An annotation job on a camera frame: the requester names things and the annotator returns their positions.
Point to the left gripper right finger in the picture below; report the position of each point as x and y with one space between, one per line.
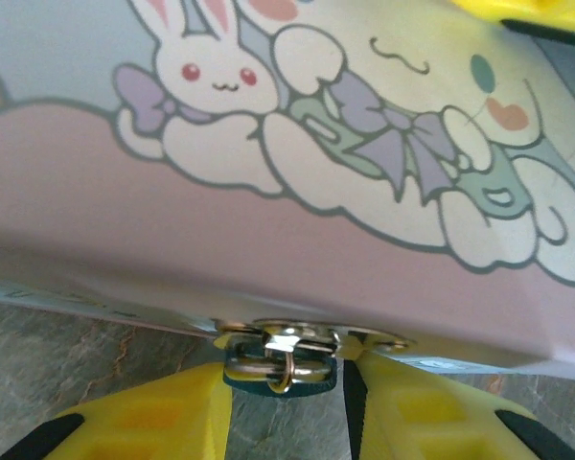
436 421

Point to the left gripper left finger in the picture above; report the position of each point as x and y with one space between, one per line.
139 421

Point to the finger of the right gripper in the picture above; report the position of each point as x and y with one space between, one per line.
508 9

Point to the pastel cartoon tin box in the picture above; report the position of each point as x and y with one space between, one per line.
124 215

